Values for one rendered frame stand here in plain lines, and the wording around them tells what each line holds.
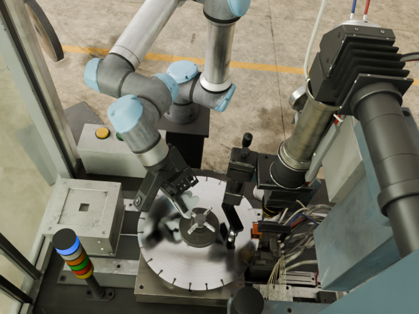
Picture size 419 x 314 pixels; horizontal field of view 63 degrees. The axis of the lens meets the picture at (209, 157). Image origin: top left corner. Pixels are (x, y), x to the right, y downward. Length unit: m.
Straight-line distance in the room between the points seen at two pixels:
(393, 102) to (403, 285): 0.20
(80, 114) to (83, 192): 1.47
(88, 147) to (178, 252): 0.48
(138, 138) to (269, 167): 0.28
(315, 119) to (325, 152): 0.07
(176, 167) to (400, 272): 0.63
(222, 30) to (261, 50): 2.08
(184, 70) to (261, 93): 1.48
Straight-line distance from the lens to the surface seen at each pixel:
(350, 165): 0.52
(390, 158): 0.36
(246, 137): 0.71
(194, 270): 0.91
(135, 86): 0.81
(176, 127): 1.41
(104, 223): 1.03
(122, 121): 0.72
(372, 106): 0.40
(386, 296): 0.30
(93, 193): 1.09
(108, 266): 1.13
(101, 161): 1.23
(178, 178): 0.82
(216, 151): 2.28
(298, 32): 3.49
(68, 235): 0.74
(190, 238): 0.93
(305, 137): 0.60
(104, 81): 0.85
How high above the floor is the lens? 1.82
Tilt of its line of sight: 54 degrees down
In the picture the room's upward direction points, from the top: 9 degrees clockwise
